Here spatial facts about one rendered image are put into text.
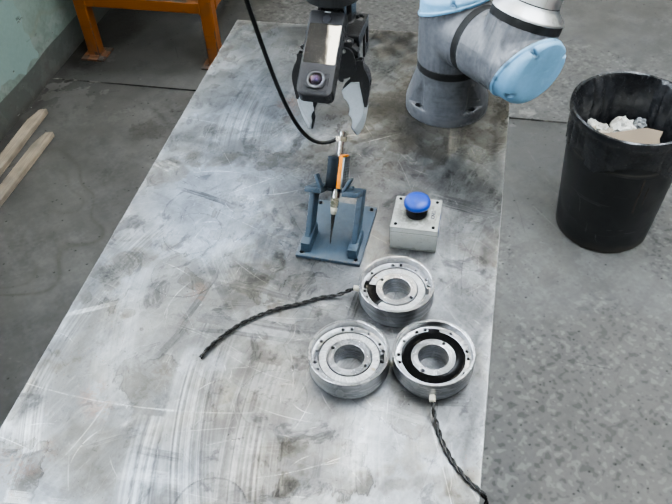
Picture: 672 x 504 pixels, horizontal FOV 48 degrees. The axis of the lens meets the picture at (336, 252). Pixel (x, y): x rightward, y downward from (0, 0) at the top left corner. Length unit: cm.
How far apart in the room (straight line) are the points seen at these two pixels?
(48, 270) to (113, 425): 144
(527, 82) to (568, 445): 99
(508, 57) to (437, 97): 20
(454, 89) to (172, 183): 51
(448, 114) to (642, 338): 102
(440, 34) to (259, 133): 36
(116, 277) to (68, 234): 134
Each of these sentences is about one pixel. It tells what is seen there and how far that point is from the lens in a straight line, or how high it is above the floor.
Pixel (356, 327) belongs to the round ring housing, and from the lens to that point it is 101.
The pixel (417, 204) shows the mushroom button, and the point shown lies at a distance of 111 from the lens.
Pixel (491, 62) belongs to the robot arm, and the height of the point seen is 98.
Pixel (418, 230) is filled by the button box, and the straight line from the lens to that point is 111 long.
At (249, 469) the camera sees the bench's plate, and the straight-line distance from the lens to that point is 94.
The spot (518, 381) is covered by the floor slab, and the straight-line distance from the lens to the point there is 199.
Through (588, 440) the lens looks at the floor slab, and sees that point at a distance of 194.
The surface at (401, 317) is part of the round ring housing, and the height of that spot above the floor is 83.
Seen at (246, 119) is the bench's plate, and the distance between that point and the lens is 142.
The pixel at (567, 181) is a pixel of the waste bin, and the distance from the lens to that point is 225.
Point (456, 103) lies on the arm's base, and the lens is 136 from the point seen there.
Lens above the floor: 162
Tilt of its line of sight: 46 degrees down
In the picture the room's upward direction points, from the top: 3 degrees counter-clockwise
